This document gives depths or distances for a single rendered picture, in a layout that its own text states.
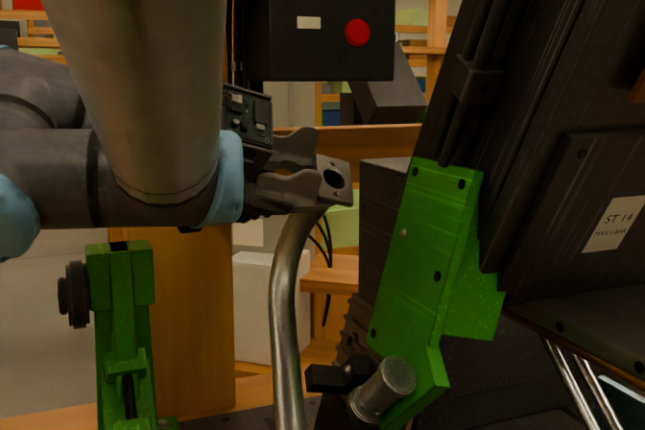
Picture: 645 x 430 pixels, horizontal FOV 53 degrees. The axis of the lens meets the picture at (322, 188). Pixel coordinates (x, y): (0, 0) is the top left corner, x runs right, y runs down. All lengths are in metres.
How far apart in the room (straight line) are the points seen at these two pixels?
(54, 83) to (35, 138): 0.08
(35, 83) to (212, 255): 0.43
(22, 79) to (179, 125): 0.25
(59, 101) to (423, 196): 0.35
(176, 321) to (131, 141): 0.61
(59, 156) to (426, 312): 0.35
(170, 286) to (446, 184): 0.44
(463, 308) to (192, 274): 0.41
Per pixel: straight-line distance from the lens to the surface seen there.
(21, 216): 0.48
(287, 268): 0.73
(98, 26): 0.25
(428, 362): 0.62
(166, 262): 0.91
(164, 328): 0.94
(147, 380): 0.80
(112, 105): 0.31
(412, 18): 8.86
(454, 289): 0.64
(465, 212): 0.61
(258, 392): 1.05
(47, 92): 0.57
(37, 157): 0.49
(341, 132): 1.04
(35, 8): 7.44
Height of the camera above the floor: 1.36
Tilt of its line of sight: 10 degrees down
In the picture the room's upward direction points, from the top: straight up
